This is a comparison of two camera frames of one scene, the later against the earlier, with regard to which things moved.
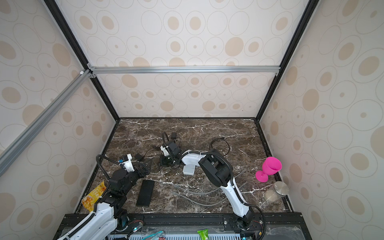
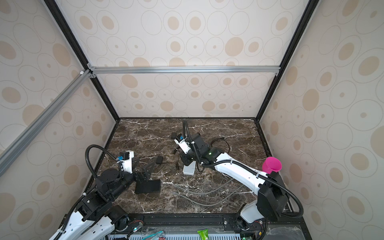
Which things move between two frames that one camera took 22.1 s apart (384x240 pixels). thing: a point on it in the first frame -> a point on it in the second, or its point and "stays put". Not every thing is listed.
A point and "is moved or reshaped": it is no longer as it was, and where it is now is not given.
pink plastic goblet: x=270 y=166 stays put
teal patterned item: x=155 y=236 stays put
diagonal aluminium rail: x=10 y=153 stays put
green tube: x=203 y=234 stays put
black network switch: x=145 y=194 is moved or reshaped
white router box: x=188 y=169 stays put
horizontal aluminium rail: x=95 y=71 stays put
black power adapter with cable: x=139 y=157 -> x=159 y=160
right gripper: x=163 y=162 -> x=184 y=159
